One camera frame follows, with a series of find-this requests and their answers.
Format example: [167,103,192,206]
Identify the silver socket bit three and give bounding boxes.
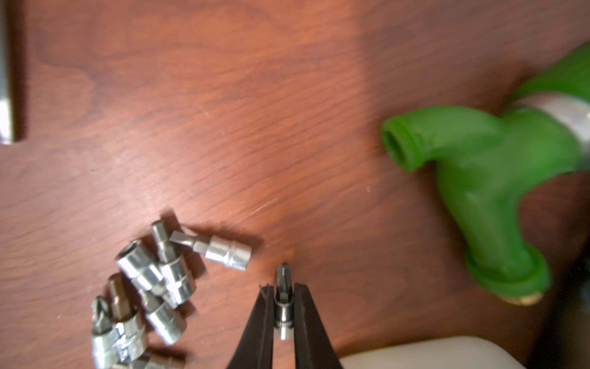
[151,220,196,308]

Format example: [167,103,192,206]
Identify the silver socket bit five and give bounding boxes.
[138,289,187,346]

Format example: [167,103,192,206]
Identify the silver socket bit eight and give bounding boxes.
[91,296,119,368]

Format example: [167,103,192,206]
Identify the blue handled scissors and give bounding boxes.
[1,1,17,145]

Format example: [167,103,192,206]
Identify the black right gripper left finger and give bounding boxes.
[227,285,275,369]

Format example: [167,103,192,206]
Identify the white plastic storage box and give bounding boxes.
[340,336,525,369]

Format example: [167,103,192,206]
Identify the green plastic faucet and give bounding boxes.
[382,45,589,306]

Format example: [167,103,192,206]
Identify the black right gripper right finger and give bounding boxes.
[293,283,344,369]

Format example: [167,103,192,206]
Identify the silver socket bit four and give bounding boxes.
[115,239,167,297]

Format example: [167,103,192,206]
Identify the silver socket bit seven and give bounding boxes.
[112,353,185,369]

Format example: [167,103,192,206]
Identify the silver socket bit two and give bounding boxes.
[274,262,294,341]

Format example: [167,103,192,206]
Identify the silver socket bit one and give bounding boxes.
[170,231,252,272]

